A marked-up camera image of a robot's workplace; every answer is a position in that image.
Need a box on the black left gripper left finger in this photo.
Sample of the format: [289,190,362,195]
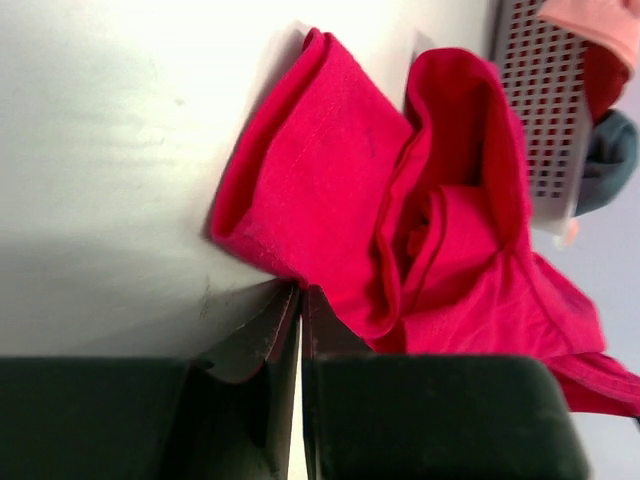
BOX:
[1,282,299,479]

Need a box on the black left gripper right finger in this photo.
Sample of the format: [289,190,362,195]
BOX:
[301,286,591,479]

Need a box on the salmon pink t shirt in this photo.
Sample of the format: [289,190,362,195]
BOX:
[537,0,639,75]

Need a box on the teal blue t shirt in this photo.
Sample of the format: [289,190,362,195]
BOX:
[575,109,639,217]

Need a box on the crimson red t shirt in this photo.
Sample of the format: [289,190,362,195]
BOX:
[210,29,639,417]

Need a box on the white plastic laundry basket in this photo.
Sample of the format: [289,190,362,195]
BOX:
[491,1,591,239]

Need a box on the dark red t shirt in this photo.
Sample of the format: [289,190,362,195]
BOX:
[583,43,630,125]

